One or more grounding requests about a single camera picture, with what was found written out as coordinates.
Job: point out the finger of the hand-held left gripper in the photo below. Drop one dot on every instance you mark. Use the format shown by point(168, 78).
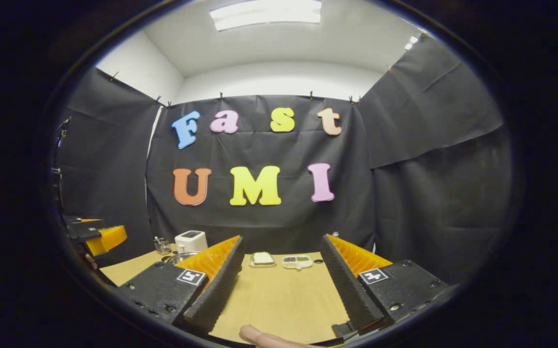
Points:
point(90, 220)
point(107, 239)

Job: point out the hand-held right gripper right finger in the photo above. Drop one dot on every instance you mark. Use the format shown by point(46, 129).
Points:
point(346, 290)

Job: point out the white toaster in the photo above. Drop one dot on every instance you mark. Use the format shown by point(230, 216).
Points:
point(191, 241)

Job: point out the white divided dish with grains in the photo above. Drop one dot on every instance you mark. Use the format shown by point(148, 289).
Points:
point(297, 262)

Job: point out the small rectangular plate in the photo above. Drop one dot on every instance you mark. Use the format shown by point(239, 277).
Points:
point(262, 266)

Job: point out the sandwich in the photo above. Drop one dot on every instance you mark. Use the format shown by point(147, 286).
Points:
point(263, 258)

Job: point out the small ceiling light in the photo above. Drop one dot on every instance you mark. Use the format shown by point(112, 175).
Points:
point(412, 42)

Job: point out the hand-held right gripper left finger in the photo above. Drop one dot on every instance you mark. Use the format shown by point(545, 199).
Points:
point(216, 290)

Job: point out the stainless steel pot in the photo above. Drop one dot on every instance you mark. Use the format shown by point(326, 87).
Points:
point(180, 257)

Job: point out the large ceiling light panel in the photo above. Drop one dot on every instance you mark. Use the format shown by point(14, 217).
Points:
point(267, 13)

